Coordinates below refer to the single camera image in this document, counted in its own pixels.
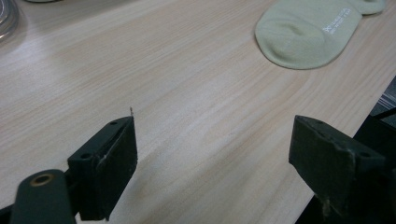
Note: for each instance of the translucent grey lid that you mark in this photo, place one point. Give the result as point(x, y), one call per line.
point(7, 18)

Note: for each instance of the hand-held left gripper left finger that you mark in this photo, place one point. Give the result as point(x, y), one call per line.
point(106, 174)

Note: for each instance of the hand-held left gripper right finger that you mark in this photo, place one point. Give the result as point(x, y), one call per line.
point(327, 161)

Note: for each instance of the pale green sock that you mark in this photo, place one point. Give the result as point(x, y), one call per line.
point(305, 37)
point(370, 6)

